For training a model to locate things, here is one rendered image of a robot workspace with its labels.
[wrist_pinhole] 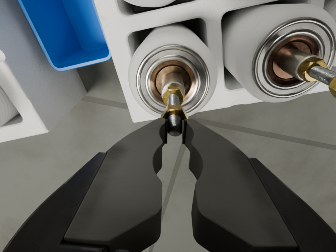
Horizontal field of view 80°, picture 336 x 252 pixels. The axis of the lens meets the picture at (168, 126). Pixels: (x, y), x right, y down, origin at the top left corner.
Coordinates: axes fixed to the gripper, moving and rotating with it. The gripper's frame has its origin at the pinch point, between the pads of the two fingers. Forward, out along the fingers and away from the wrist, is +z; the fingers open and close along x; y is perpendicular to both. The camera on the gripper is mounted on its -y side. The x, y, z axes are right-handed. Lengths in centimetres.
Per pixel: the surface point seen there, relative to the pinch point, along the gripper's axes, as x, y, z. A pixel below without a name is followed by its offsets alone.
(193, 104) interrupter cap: 2.2, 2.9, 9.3
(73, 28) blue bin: -20.2, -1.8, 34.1
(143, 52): -3.1, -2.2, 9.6
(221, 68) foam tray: 6.4, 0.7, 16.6
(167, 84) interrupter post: -0.6, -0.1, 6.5
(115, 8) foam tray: -7.2, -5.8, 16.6
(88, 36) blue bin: -17.4, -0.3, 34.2
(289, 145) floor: 33, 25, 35
